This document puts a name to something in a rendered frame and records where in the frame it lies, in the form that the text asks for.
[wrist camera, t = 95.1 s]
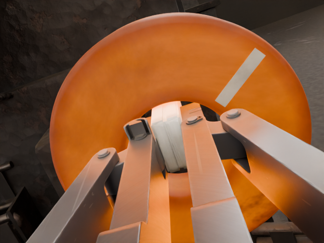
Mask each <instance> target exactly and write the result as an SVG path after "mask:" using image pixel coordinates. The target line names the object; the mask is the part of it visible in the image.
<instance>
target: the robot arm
mask: <svg viewBox="0 0 324 243"><path fill-rule="evenodd" d="M220 120H221V121H215V122H212V121H207V120H206V118H205V117H204V115H203V112H202V109H201V107H200V104H198V103H191V104H188V105H184V106H182V105H181V102H180V101H174V102H168V103H164V104H161V105H159V106H156V107H154V108H152V114H151V117H148V118H138V119H135V120H132V121H130V122H128V123H127V124H126V125H125V126H124V127H123V128H124V130H125V133H126V135H127V137H128V140H129V143H128V147H127V149H125V150H123V151H121V152H119V153H117V152H116V149H115V148H105V149H102V150H100V151H99V152H98V153H96V154H95V155H94V156H93V157H92V158H91V159H90V161H89V162H88V163H87V165H86V166H85V167H84V169H83V170H82V171H81V172H80V174H79V175H78V176H77V178H76V179H75V180H74V181H73V183H72V184H71V185H70V186H69V188H68V189H67V190H66V192H65V193H64V194H63V196H62V197H61V198H60V199H59V201H58V202H57V203H56V205H55V206H54V207H53V208H52V210H51V211H50V212H49V214H48V215H47V216H46V218H45V219H44V220H43V221H42V222H41V224H40V225H39V226H38V227H37V229H36V230H35V231H34V233H33V234H32V235H31V236H30V238H29V239H28V240H27V242H26V243H171V229H170V209H169V188H168V173H167V171H168V172H170V173H173V172H176V171H180V168H184V169H187V170H188V176H189V185H190V191H191V197H192V204H193V207H192V208H191V209H190V212H191V219H192V226H193V234H194V241H195V243H253V241H252V238H251V235H250V233H249V230H248V228H247V225H246V222H245V220H244V217H243V214H242V212H241V209H240V206H239V204H238V201H237V199H236V196H234V194H233V191H232V189H231V186H230V183H229V180H228V177H227V175H226V172H225V169H224V167H223V164H222V161H221V160H227V159H231V161H232V163H233V165H234V166H235V167H236V168H237V169H238V170H239V171H240V172H241V173H242V174H243V175H245V176H246V177H247V178H248V179H249V180H250V181H251V182H252V183H253V184H254V185H255V186H256V187H257V188H258V189H259V190H260V191H261V192H262V193H263V194H264V195H265V196H266V197H267V198H268V199H269V200H270V201H271V202H272V203H273V204H274V205H275V206H276V207H277V208H278V209H280V210H281V211H282V212H283V213H284V214H285V215H286V216H287V217H288V218H289V219H290V220H291V221H292V222H293V223H294V224H295V225H296V226H297V227H298V228H299V229H300V230H301V231H302V232H303V233H304V234H305V235H306V236H307V237H308V238H309V239H310V240H311V241H312V242H313V243H324V152H323V151H321V150H319V149H317V148H315V147H313V146H312V145H310V144H308V143H306V142H304V141H302V140H300V139H299V138H297V137H295V136H293V135H291V134H289V133H288V132H286V131H284V130H282V129H280V128H278V127H277V126H275V125H273V124H271V123H269V122H267V121H265V120H264V119H262V118H260V117H258V116H256V115H254V114H253V113H251V112H249V111H247V110H245V109H242V108H235V109H230V110H229V111H226V112H224V113H223V114H222V115H221V116H220ZM165 166H166V168H167V171H166V168H165ZM104 187H105V188H106V190H107V193H105V189H104Z"/></svg>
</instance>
